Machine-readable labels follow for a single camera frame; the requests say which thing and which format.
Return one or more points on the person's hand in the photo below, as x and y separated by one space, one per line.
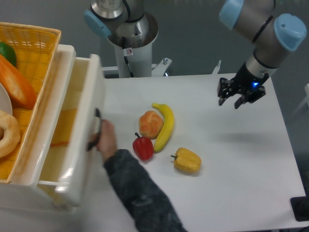
107 144

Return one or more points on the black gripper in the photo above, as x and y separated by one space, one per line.
245 83

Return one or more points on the red bell pepper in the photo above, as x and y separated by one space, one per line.
143 147

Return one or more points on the yellow woven basket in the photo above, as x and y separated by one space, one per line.
35 48

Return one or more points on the grey plate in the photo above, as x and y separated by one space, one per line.
5 102

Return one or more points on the green vegetable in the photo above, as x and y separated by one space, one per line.
8 52

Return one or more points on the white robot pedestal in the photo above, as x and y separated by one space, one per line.
133 47

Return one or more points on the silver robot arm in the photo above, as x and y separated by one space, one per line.
274 37

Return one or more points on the dark sleeved forearm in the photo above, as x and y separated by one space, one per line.
147 204

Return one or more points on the toast slice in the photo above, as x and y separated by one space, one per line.
63 128

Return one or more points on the white top drawer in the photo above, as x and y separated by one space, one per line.
66 168

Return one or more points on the black device at edge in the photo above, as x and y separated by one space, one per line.
300 207

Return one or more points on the white drawer cabinet frame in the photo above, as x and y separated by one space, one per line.
23 191

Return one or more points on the yellow bell pepper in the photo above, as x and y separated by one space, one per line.
186 161

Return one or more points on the beige donut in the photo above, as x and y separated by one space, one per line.
11 133

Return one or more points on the orange baguette loaf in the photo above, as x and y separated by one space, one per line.
19 89

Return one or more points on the orange bread roll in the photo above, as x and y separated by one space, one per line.
150 124

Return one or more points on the yellow banana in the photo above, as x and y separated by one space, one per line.
167 128

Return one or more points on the black drawer handle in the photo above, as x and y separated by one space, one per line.
95 136

